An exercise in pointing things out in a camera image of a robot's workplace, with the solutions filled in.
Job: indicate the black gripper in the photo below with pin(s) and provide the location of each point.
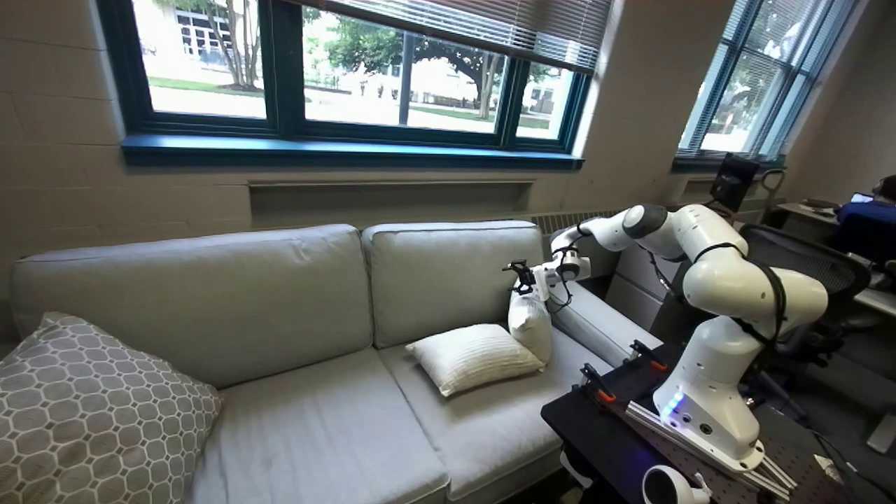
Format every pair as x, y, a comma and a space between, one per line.
544, 272

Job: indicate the cream striped pillow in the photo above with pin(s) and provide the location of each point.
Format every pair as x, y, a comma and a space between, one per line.
531, 327
472, 358

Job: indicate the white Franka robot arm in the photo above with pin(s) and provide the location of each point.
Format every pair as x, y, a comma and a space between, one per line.
728, 374

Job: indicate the grey drawer cabinet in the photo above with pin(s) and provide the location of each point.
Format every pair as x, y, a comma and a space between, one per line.
646, 299

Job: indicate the orange black clamp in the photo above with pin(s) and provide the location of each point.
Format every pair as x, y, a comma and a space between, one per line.
658, 365
605, 395

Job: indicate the black robot table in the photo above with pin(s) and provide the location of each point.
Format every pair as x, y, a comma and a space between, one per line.
598, 439

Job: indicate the grey fabric sofa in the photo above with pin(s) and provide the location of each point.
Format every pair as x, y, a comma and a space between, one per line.
282, 299

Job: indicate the silver robot mounting plate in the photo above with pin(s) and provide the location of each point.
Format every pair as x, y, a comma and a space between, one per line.
689, 446

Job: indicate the grey window blinds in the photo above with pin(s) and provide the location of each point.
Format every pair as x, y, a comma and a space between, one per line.
514, 29

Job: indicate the white VR controller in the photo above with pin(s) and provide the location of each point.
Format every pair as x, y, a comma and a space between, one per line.
668, 485

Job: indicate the narrow light blue window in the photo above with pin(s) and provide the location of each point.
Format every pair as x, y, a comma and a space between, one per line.
747, 86

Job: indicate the black office chair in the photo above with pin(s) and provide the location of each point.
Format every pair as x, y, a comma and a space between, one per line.
831, 262

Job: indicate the dark blue desk object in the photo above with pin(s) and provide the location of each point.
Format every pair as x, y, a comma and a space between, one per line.
870, 225

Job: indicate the grey lattice pattern pillow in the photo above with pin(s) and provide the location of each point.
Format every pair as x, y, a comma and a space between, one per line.
89, 421

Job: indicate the wall heater vent grille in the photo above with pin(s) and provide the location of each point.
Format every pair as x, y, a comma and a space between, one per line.
562, 219

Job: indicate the wide blue frame window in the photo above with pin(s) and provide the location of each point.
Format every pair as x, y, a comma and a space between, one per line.
285, 94

